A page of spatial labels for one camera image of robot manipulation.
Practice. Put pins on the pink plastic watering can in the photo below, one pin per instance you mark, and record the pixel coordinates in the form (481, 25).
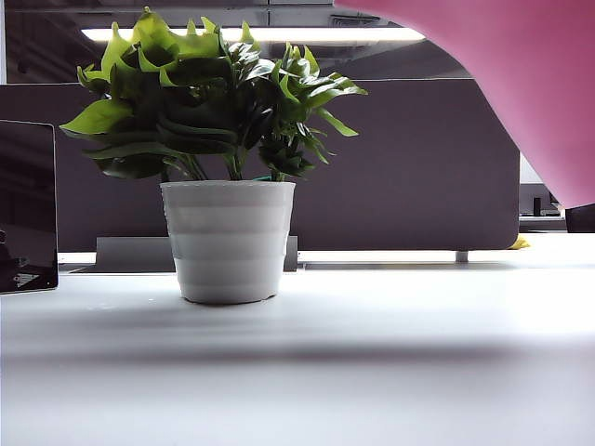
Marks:
(520, 69)

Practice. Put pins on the teal plant tag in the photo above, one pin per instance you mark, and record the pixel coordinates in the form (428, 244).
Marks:
(263, 177)

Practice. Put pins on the green leafy plant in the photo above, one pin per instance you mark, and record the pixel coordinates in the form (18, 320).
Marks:
(195, 107)

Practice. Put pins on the white ribbed flower pot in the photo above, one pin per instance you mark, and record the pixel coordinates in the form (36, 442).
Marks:
(228, 241)

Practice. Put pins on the dark grey desk partition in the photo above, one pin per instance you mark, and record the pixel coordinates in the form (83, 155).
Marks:
(395, 186)

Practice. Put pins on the grey metal partition foot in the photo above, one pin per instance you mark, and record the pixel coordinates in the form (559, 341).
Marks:
(462, 256)

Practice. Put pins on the long ceiling light strip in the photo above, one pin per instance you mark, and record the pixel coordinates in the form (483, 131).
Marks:
(279, 34)

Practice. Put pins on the yellow printed cushion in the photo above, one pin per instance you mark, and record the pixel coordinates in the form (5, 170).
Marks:
(519, 243)

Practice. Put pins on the white office desk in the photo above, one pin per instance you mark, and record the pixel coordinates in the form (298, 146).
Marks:
(539, 218)

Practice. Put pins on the black glossy tablet screen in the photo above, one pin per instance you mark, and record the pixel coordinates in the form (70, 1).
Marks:
(25, 209)

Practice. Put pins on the black mesh office chair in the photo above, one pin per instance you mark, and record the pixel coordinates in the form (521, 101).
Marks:
(581, 219)

